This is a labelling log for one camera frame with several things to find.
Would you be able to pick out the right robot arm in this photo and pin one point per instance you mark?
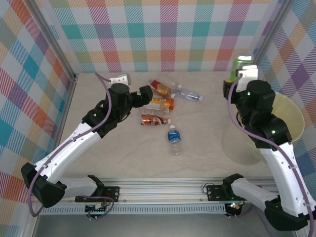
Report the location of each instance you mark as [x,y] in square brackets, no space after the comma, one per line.
[284,168]

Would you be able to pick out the clear ribbed water bottle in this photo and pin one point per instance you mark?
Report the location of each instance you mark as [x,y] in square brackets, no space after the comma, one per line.
[188,95]

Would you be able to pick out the aluminium side beam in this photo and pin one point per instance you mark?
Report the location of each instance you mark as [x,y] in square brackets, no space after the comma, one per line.
[64,111]

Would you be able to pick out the white label clear bottle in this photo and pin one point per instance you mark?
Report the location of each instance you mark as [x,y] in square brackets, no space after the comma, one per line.
[154,108]

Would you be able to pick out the clear unlabelled plastic bottle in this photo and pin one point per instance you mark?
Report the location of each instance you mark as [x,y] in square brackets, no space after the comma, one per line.
[176,85]

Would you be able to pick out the copper brown label bottle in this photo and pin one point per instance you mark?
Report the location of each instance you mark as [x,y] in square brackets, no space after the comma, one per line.
[153,120]

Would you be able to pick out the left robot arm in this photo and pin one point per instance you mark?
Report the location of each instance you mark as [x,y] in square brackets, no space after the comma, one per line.
[66,148]

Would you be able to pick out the small control circuit board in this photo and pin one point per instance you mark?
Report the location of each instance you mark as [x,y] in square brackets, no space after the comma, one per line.
[234,207]
[96,208]

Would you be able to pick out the blue label water bottle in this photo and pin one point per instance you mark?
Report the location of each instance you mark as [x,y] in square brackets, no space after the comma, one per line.
[174,137]

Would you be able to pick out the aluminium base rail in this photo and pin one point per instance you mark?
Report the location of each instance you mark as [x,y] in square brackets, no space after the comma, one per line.
[160,191]

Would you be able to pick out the pale yellow plastic bin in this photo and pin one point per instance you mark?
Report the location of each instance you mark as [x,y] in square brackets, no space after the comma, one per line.
[293,118]

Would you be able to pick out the red label juice bottle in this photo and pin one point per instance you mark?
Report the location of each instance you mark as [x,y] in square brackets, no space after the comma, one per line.
[161,89]

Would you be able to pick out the aluminium frame post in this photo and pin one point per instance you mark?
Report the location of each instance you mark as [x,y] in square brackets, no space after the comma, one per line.
[54,37]
[267,37]

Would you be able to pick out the orange juice label bottle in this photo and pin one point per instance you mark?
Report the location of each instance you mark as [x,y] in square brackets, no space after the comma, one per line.
[168,103]

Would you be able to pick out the grey metal base panel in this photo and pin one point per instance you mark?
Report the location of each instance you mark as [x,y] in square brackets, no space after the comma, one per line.
[160,225]

